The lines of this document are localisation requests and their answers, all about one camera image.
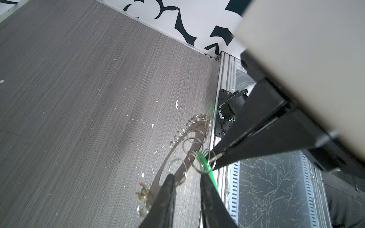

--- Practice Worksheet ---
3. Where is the white slotted cable duct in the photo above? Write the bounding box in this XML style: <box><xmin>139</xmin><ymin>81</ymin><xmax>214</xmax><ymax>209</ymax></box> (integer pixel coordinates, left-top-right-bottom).
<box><xmin>229</xmin><ymin>162</ymin><xmax>240</xmax><ymax>225</ymax></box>

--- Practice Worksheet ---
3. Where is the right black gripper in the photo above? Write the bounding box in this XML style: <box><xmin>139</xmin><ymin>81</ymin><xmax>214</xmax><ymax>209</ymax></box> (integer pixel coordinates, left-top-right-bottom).
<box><xmin>213</xmin><ymin>51</ymin><xmax>365</xmax><ymax>179</ymax></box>

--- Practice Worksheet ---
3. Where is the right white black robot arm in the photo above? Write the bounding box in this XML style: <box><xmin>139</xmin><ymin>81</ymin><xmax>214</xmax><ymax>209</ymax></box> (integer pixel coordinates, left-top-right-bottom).
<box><xmin>213</xmin><ymin>50</ymin><xmax>365</xmax><ymax>178</ymax></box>

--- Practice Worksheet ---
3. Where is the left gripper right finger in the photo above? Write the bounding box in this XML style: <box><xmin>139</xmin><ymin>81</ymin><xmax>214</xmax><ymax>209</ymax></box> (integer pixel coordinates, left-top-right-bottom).
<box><xmin>200</xmin><ymin>174</ymin><xmax>238</xmax><ymax>228</ymax></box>

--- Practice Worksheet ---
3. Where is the red capped key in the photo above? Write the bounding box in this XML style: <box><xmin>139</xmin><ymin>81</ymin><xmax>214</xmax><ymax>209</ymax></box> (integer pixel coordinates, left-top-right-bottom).
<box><xmin>136</xmin><ymin>182</ymin><xmax>150</xmax><ymax>200</ymax></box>

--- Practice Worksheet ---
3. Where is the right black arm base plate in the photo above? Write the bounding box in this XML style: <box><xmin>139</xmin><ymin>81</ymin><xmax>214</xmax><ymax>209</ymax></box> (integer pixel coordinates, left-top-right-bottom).
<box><xmin>214</xmin><ymin>88</ymin><xmax>233</xmax><ymax>138</ymax></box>

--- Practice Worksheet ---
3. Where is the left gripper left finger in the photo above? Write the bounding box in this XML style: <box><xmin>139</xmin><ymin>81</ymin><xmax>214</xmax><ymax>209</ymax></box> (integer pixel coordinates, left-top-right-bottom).
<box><xmin>139</xmin><ymin>174</ymin><xmax>176</xmax><ymax>228</ymax></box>

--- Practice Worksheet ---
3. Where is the green capped key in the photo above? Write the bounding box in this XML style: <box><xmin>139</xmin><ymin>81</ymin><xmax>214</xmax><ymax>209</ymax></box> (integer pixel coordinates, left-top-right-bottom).
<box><xmin>196</xmin><ymin>152</ymin><xmax>219</xmax><ymax>193</ymax></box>

